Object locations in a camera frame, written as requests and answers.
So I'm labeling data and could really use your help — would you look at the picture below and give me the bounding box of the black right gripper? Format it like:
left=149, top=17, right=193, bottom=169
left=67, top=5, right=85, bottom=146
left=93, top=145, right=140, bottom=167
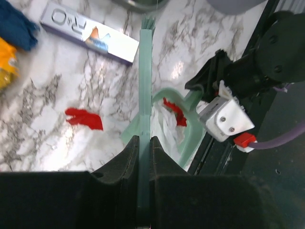
left=185, top=50, right=262, bottom=100

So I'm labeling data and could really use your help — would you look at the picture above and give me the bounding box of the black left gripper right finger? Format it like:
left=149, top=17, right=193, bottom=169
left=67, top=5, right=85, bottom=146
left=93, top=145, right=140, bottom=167
left=150, top=137, right=281, bottom=229

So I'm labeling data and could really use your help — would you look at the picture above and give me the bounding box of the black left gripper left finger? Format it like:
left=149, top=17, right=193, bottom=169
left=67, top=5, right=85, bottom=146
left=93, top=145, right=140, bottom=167
left=0, top=136, right=139, bottom=229

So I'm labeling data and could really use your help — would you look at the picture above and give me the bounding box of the mint green dustpan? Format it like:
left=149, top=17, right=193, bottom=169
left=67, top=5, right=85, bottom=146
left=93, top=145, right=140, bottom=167
left=152, top=88, right=205, bottom=168

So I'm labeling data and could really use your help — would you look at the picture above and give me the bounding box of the mint green brush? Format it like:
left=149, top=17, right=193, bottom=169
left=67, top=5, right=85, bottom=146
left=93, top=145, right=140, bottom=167
left=136, top=15, right=155, bottom=229

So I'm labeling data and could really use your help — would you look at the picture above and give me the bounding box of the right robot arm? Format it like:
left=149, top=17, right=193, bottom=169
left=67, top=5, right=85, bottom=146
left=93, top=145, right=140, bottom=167
left=185, top=10, right=305, bottom=102

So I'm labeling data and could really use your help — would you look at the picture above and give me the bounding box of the grey waste bin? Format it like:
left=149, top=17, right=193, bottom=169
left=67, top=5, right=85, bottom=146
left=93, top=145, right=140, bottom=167
left=207, top=0, right=264, bottom=15

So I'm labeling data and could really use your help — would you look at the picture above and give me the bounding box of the red paper scrap front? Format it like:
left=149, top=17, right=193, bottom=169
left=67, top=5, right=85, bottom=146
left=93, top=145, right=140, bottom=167
left=163, top=97, right=187, bottom=127

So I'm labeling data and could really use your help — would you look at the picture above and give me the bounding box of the red paper scrap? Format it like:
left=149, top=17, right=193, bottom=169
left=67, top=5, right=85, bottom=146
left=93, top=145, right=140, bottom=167
left=65, top=108, right=103, bottom=131
left=163, top=97, right=187, bottom=127

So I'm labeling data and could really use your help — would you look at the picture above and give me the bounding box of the white paper scrap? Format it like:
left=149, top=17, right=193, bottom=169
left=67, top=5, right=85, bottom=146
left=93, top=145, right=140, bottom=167
left=152, top=103, right=186, bottom=145

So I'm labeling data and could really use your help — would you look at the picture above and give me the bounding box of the red paper scrap centre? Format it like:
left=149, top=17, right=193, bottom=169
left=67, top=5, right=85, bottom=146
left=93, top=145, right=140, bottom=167
left=65, top=108, right=103, bottom=131

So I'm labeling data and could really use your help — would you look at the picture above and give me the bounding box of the dark green fruit tray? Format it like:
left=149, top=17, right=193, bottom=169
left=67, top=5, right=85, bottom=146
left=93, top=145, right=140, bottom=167
left=113, top=0, right=169, bottom=13

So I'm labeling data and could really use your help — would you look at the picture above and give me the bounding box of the orange snack bag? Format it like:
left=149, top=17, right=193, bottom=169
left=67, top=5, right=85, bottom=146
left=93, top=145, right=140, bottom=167
left=0, top=38, right=19, bottom=91

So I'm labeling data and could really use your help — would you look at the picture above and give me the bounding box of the blue paper scrap by bag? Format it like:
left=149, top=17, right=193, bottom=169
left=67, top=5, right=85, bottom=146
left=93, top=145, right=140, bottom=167
left=0, top=0, right=40, bottom=52

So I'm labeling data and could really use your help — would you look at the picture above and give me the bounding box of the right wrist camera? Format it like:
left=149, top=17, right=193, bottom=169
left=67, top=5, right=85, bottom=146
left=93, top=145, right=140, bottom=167
left=199, top=80, right=255, bottom=142

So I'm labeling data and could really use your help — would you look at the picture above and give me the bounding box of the aluminium mounting rail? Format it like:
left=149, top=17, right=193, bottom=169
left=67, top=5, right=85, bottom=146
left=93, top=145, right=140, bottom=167
left=188, top=0, right=305, bottom=175

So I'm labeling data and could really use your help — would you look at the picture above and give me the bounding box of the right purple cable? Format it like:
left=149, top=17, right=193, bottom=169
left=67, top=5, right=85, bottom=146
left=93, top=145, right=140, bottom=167
left=249, top=83, right=305, bottom=151

